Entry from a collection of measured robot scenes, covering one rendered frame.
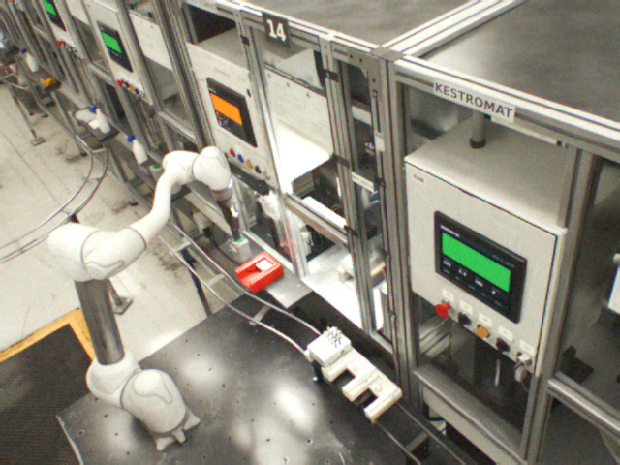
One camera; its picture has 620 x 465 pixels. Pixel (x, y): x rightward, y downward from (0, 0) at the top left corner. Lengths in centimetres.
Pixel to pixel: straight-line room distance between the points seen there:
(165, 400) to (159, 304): 172
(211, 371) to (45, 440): 130
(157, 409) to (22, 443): 149
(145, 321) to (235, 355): 139
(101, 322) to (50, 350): 179
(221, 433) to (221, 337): 47
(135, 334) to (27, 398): 67
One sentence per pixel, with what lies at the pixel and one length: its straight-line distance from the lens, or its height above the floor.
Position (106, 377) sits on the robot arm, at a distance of 229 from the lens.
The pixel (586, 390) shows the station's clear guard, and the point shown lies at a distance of 151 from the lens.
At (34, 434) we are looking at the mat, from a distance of 358.
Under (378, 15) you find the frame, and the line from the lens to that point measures 164.
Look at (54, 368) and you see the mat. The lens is 382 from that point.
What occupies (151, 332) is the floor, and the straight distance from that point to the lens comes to 372.
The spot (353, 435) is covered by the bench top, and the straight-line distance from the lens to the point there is 220.
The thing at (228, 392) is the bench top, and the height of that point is 68.
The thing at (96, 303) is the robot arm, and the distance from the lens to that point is 212.
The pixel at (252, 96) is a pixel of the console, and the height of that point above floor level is 174.
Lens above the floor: 258
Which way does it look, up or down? 40 degrees down
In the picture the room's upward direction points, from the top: 11 degrees counter-clockwise
